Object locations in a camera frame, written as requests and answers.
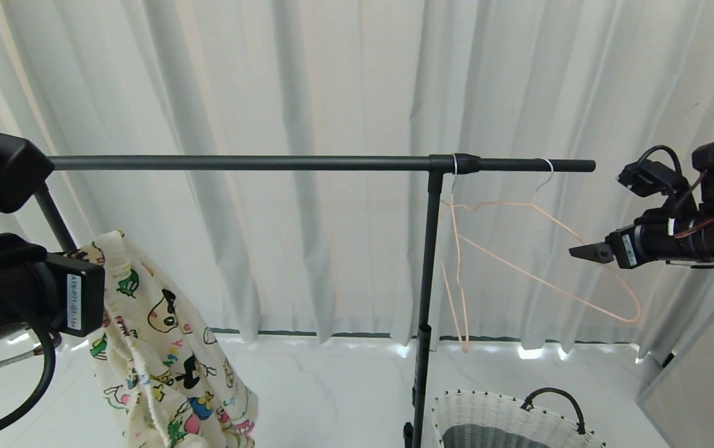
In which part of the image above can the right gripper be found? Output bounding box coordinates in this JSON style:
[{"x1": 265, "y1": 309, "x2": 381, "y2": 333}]
[{"x1": 568, "y1": 205, "x2": 714, "y2": 269}]

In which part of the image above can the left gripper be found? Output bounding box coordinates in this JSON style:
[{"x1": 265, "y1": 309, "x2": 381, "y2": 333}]
[{"x1": 0, "y1": 233, "x2": 106, "y2": 358}]

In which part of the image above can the pink clothes hanger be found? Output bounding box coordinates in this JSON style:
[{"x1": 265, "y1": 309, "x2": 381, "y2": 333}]
[
  {"x1": 456, "y1": 174, "x2": 642, "y2": 324},
  {"x1": 439, "y1": 171, "x2": 471, "y2": 353}
]

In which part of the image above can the cream printed garment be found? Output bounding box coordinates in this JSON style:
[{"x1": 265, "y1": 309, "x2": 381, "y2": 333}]
[{"x1": 70, "y1": 230, "x2": 259, "y2": 448}]

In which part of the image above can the white laundry basket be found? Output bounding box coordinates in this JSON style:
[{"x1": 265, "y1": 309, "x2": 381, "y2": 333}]
[{"x1": 431, "y1": 387, "x2": 606, "y2": 448}]

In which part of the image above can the black clothes rack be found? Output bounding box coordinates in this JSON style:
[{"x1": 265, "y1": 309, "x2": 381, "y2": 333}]
[{"x1": 33, "y1": 152, "x2": 596, "y2": 448}]

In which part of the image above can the white curtain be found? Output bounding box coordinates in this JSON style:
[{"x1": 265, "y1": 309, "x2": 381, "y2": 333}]
[{"x1": 0, "y1": 0, "x2": 714, "y2": 362}]

